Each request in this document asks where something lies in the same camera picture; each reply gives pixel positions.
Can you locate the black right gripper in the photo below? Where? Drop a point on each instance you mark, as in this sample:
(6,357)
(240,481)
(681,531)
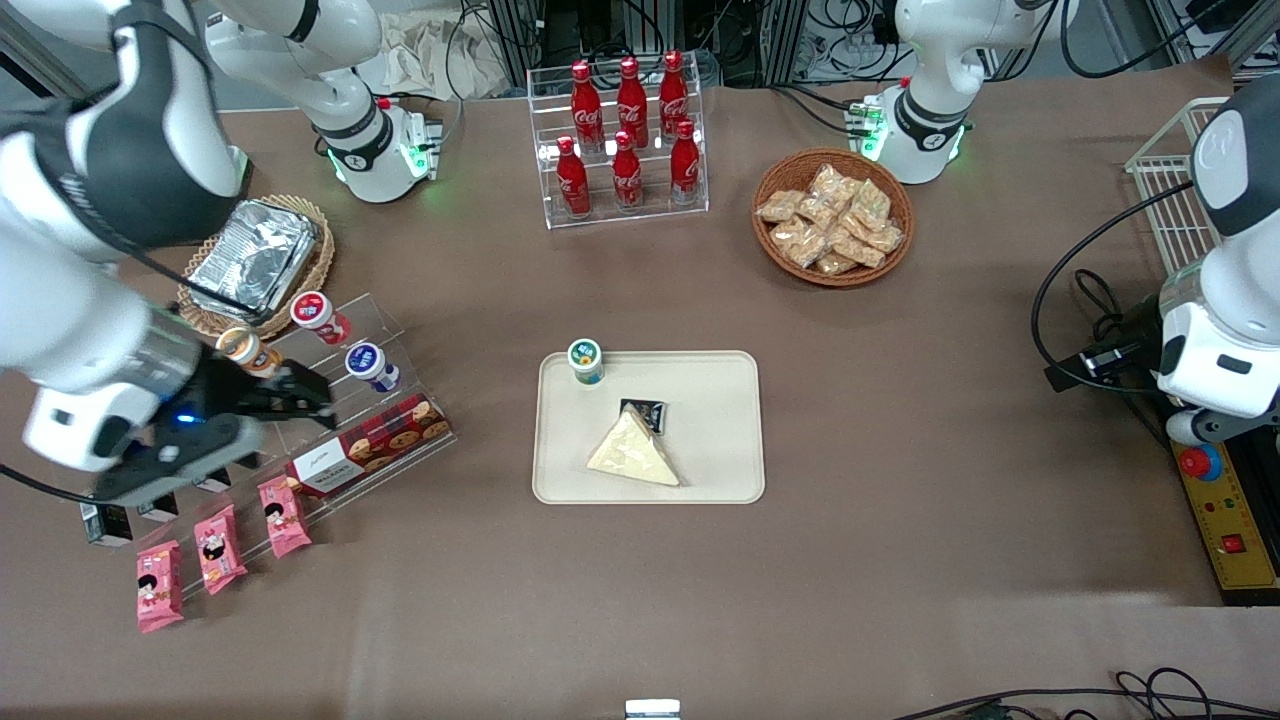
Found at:
(217,392)

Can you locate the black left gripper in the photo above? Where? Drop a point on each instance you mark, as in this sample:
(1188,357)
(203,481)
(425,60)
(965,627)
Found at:
(1137,326)

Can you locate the triangle white bread sandwich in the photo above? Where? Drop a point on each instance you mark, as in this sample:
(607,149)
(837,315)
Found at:
(635,455)

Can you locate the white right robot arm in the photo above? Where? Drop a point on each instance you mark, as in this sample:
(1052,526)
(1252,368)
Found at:
(60,320)

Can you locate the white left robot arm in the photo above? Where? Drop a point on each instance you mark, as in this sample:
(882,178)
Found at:
(935,60)

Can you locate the beige plastic tray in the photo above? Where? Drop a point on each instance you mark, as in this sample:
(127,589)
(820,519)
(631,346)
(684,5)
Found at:
(720,420)

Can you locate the orange lid yogurt cup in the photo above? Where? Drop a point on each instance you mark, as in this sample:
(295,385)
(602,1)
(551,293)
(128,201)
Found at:
(248,351)

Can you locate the blue lid yogurt cup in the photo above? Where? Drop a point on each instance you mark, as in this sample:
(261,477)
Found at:
(371,366)

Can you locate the red cookie box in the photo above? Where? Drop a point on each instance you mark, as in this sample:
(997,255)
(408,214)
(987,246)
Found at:
(370,446)

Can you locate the red lid yogurt cup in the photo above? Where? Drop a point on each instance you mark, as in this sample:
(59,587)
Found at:
(318,314)

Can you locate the clear acrylic stepped stand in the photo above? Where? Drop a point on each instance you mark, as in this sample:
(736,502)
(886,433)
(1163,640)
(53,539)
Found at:
(400,400)

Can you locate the pink snack pack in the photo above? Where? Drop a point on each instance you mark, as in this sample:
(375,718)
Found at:
(284,516)
(219,549)
(159,586)

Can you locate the small black drink carton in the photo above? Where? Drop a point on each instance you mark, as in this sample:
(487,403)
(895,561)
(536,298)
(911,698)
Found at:
(652,410)
(106,523)
(212,484)
(160,508)

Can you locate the oval wicker basket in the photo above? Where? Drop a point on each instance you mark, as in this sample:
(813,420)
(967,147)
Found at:
(315,270)

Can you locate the silver foil container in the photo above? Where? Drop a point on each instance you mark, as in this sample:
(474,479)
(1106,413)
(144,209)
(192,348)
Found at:
(255,262)

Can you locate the yellow black control box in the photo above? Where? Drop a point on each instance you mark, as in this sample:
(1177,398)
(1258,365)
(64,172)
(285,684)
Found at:
(1225,520)

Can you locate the clear nut brittle packet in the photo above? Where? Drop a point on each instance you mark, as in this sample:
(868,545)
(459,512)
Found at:
(807,250)
(836,264)
(780,206)
(886,238)
(871,203)
(789,234)
(858,247)
(816,213)
(832,185)

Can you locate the green lid yogurt cup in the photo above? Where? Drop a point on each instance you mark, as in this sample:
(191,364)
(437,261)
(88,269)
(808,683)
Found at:
(586,361)

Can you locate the red cola bottle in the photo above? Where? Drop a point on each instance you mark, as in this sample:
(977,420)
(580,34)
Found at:
(572,180)
(685,166)
(585,95)
(673,88)
(626,175)
(631,92)

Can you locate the beige crumpled cloth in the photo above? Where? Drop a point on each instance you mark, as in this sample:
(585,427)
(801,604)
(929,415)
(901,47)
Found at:
(430,55)

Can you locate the clear acrylic bottle rack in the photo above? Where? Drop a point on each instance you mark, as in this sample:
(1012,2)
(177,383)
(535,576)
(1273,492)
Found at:
(650,215)

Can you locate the round brown wicker basket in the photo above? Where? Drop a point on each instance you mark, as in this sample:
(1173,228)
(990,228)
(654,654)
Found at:
(775,175)

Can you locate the small white grey device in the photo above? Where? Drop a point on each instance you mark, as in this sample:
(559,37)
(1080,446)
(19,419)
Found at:
(652,710)

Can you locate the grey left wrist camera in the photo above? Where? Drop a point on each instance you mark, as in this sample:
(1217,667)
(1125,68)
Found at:
(1185,428)

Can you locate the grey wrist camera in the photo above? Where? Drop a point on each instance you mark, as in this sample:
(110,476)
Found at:
(190,467)
(1185,428)

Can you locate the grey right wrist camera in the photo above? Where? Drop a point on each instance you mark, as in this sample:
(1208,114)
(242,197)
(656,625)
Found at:
(190,467)

